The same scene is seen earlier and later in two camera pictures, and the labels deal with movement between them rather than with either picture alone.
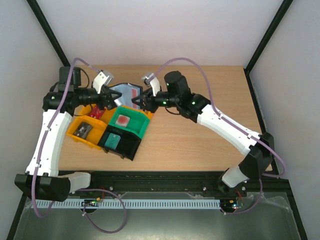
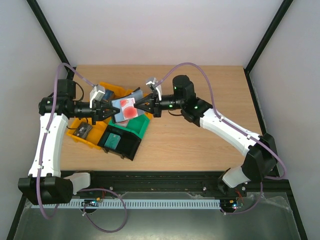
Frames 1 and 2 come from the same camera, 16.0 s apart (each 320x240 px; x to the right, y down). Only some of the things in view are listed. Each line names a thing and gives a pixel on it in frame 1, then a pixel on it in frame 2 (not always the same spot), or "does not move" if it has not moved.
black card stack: (83, 130) does not move
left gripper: (105, 99) → (98, 108)
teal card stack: (112, 141) does not move
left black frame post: (36, 9) does not move
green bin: (130, 119) does not move
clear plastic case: (129, 91) → (126, 104)
